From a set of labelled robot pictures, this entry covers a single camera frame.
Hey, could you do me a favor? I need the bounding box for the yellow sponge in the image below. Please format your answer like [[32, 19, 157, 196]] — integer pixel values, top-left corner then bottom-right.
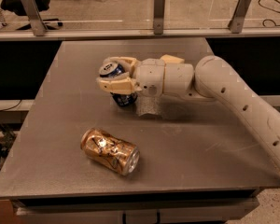
[[161, 54, 185, 63]]

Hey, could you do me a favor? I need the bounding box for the black office chair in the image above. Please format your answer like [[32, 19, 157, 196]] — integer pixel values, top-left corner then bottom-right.
[[0, 0, 63, 35]]

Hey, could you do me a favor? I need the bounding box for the middle metal bracket post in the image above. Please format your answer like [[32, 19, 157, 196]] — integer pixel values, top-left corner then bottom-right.
[[153, 0, 165, 35]]

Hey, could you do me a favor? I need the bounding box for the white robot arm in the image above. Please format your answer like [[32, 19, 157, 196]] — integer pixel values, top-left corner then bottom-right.
[[96, 55, 280, 169]]

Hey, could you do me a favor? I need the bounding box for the right metal bracket post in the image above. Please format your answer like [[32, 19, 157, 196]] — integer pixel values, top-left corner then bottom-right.
[[228, 0, 252, 34]]

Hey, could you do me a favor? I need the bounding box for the blue pepsi can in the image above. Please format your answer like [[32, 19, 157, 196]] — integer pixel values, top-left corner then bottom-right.
[[96, 61, 137, 107]]

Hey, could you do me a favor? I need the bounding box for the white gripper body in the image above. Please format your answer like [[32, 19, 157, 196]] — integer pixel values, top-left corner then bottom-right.
[[135, 59, 165, 97]]

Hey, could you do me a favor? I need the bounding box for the metal rail beam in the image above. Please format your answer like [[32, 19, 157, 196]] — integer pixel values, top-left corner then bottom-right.
[[0, 27, 280, 41]]

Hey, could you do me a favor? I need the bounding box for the gold brown soda can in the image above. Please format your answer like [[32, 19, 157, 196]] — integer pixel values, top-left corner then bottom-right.
[[80, 128, 140, 175]]

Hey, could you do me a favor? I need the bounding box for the left metal bracket post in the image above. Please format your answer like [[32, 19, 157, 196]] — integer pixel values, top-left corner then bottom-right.
[[21, 0, 47, 36]]

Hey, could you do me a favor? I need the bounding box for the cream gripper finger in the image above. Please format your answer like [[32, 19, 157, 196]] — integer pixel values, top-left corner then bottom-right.
[[96, 72, 140, 95], [103, 57, 139, 75]]

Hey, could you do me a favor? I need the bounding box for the metal bracket post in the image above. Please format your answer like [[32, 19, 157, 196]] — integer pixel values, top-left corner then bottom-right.
[[228, 0, 252, 34], [153, 0, 165, 35], [21, 0, 47, 36]]

